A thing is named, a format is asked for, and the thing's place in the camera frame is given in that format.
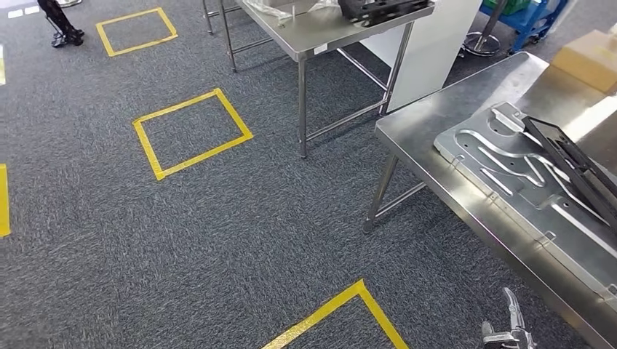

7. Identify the yellow floor tape square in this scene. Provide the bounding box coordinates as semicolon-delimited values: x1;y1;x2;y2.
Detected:
260;278;410;349
132;88;255;182

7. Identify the brown cardboard box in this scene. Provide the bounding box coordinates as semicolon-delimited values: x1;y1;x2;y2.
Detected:
551;29;617;95

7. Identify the green plastic bin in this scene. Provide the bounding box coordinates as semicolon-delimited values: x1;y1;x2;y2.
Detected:
483;0;531;15

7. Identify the blue metal cart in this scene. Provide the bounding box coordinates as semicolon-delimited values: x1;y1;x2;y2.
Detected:
479;0;570;54

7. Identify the steel workbench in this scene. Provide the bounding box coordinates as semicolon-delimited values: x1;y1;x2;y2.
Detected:
362;51;617;349

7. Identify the grey stamped metal plate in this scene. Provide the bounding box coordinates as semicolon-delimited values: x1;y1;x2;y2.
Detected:
432;102;617;302

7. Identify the black plastic panel part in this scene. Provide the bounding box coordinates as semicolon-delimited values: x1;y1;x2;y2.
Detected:
337;0;434;28
522;115;617;232

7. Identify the clear plastic bag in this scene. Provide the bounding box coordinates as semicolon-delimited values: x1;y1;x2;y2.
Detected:
250;0;341;23

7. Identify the person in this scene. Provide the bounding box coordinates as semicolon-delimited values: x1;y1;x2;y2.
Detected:
37;0;85;48

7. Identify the chrome stanchion post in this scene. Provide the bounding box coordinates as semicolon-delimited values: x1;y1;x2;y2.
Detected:
462;0;506;57

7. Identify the steel table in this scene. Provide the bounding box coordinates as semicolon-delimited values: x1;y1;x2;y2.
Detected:
219;0;437;160
201;0;242;36

